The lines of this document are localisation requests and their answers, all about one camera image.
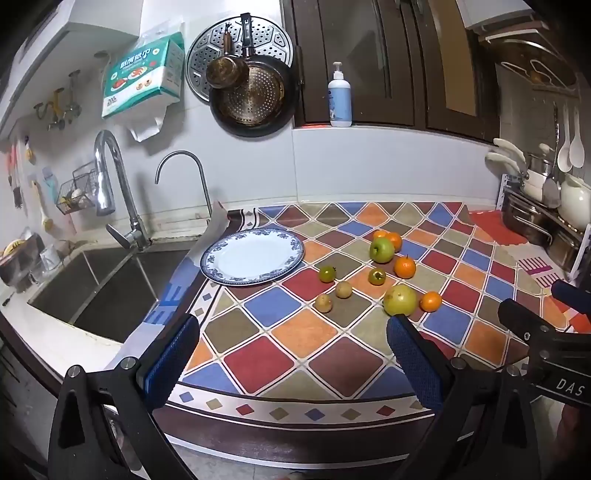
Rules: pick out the steel spatula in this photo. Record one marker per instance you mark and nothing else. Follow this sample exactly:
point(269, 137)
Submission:
point(551, 189)

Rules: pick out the black frying pan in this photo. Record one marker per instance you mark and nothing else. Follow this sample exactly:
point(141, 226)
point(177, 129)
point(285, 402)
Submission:
point(251, 99)

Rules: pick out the white ladle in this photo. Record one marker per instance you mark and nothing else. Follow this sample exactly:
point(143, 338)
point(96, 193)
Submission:
point(564, 154)
point(576, 147)

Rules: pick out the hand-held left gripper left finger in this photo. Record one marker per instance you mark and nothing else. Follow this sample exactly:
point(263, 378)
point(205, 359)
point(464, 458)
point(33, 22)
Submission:
point(173, 357)

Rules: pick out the small tan longan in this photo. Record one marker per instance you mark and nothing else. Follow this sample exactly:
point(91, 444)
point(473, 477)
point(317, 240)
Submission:
point(323, 303)
point(343, 289)

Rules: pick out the metal wall hook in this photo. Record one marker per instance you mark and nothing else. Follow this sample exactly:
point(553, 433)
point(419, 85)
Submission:
point(71, 94)

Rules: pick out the clear plastic cup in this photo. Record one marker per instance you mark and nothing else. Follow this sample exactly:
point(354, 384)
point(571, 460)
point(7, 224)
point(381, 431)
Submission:
point(50, 258)

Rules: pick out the dark wooden window frame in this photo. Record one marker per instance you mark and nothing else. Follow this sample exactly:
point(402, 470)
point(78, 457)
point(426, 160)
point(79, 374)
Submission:
point(406, 69)

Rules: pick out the steel dish rack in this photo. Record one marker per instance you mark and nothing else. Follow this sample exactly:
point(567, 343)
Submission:
point(531, 221)

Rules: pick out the small brass saucepan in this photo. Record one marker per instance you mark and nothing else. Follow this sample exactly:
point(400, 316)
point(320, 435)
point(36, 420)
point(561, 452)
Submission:
point(225, 71)

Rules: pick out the perforated steel steamer tray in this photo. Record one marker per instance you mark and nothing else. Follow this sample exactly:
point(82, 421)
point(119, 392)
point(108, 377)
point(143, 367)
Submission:
point(268, 37)

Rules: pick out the green paper towel pack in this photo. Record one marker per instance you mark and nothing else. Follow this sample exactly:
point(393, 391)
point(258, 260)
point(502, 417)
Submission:
point(138, 78)

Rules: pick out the white pump bottle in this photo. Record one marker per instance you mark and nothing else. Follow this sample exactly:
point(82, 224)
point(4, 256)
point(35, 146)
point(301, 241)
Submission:
point(340, 101)

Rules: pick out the stainless steel sink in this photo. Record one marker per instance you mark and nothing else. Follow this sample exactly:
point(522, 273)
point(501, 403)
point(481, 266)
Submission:
point(115, 295)

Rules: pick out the colourful diamond-pattern tablecloth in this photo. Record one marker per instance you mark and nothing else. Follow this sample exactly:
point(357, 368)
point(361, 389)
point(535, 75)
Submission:
point(295, 332)

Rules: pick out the small green tomato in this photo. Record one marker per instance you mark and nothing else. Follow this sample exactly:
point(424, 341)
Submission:
point(328, 273)
point(376, 276)

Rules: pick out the green apple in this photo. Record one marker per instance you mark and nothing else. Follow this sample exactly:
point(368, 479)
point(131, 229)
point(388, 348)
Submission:
point(381, 249)

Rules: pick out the yellow-green bruised apple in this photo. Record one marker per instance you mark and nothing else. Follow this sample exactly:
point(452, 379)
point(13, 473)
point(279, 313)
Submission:
point(400, 300)

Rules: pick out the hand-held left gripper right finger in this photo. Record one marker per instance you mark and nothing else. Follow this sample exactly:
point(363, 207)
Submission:
point(413, 364)

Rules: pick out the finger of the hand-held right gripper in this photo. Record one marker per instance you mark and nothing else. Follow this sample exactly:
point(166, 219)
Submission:
point(572, 295)
point(521, 321)

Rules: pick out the slim gooseneck faucet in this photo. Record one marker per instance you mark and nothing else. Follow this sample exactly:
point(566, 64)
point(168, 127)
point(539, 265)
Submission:
point(204, 189)

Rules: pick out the chrome pull-down faucet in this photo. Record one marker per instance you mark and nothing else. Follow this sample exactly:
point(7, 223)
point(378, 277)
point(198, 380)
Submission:
point(105, 184)

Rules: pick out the yellow dish brush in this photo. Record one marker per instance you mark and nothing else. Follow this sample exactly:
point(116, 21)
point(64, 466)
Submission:
point(45, 214)

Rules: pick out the white ceramic pitcher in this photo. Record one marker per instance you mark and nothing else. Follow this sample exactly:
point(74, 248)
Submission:
point(575, 201)

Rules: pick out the white wall cabinet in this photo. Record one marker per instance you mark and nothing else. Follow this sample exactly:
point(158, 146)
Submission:
point(69, 27)

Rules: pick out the yellow wall hook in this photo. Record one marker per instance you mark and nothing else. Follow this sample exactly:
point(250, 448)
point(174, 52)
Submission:
point(53, 108)

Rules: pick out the blue-rimmed white plate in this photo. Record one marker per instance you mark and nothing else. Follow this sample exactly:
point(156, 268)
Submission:
point(251, 256)

